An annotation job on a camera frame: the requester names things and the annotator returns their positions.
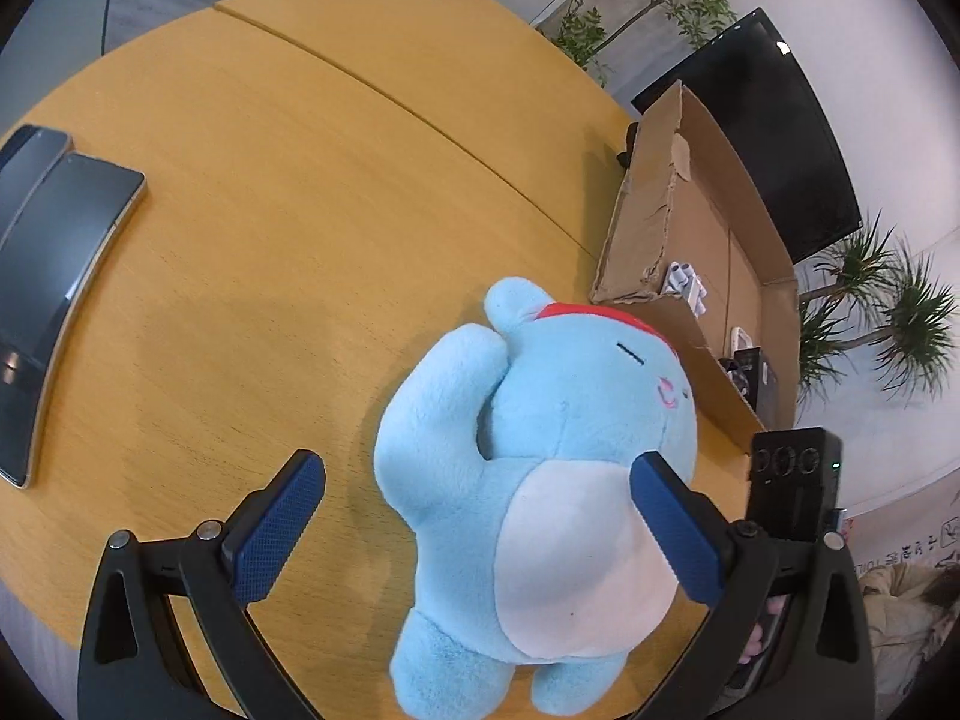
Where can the black monitor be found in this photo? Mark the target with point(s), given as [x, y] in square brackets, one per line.
[757, 127]

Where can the black product box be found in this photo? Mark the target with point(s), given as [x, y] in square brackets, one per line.
[757, 382]

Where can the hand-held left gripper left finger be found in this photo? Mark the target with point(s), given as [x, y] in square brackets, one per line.
[276, 529]

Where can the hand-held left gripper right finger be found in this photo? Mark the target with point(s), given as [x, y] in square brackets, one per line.
[675, 532]

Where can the wall poster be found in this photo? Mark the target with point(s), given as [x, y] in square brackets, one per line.
[900, 540]

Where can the blue plush toy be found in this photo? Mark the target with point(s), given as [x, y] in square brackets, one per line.
[540, 427]

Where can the spiky palm plant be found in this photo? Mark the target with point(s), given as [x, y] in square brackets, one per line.
[892, 307]

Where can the person's right hand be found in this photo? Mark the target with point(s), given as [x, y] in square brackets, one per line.
[761, 634]

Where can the white tube bundle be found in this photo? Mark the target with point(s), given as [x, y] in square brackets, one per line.
[686, 286]

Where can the brown cardboard box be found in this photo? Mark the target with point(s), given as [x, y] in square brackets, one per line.
[705, 187]

